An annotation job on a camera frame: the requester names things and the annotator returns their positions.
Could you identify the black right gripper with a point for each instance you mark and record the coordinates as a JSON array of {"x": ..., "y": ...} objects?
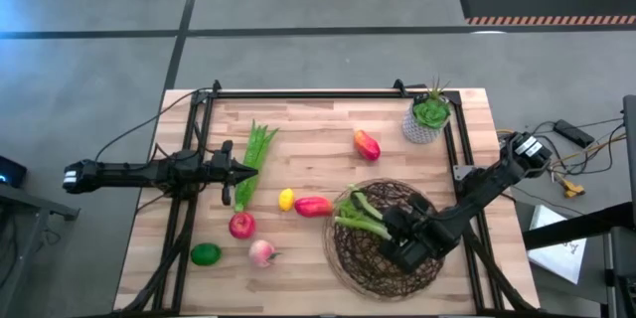
[{"x": 431, "y": 233}]

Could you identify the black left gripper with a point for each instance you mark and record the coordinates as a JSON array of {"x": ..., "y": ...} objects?
[{"x": 226, "y": 171}]

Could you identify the long green leafy vegetable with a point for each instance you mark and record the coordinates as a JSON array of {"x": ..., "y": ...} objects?
[{"x": 254, "y": 154}]

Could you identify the green celery stalk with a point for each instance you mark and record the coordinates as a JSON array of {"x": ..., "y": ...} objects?
[{"x": 358, "y": 222}]

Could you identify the pink peach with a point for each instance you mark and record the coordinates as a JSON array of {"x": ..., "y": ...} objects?
[{"x": 261, "y": 253}]

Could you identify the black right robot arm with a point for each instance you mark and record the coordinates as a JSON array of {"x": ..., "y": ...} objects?
[{"x": 489, "y": 184}]

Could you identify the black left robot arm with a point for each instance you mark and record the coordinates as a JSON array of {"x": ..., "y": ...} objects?
[{"x": 129, "y": 174}]

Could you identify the dark wicker basket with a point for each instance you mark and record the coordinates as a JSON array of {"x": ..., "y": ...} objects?
[{"x": 358, "y": 263}]

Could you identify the yellow lemon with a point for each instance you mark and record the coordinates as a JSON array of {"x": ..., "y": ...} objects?
[{"x": 286, "y": 200}]

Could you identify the red apple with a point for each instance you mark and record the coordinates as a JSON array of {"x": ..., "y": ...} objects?
[{"x": 242, "y": 225}]

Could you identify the round woven straw placemat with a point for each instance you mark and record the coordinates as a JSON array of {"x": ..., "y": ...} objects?
[{"x": 325, "y": 254}]

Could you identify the green lime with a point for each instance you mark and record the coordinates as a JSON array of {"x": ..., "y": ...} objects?
[{"x": 206, "y": 254}]

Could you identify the potted succulent in white pot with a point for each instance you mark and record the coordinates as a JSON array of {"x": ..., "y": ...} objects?
[{"x": 430, "y": 113}]

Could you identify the white paper sheet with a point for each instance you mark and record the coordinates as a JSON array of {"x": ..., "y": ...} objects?
[{"x": 559, "y": 253}]

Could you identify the yellow connector plug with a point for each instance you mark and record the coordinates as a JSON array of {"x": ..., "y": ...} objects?
[{"x": 572, "y": 189}]

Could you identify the black power adapter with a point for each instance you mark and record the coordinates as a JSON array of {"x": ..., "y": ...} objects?
[{"x": 574, "y": 133}]

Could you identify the grey side stand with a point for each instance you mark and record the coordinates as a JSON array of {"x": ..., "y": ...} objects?
[{"x": 30, "y": 204}]

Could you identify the black device with blue light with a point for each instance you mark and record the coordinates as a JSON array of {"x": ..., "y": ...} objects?
[{"x": 11, "y": 171}]

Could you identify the black aluminium table frame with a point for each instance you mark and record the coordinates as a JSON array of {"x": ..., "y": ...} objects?
[{"x": 318, "y": 94}]

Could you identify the black side workstation frame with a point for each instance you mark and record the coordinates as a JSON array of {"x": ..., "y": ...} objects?
[{"x": 586, "y": 226}]

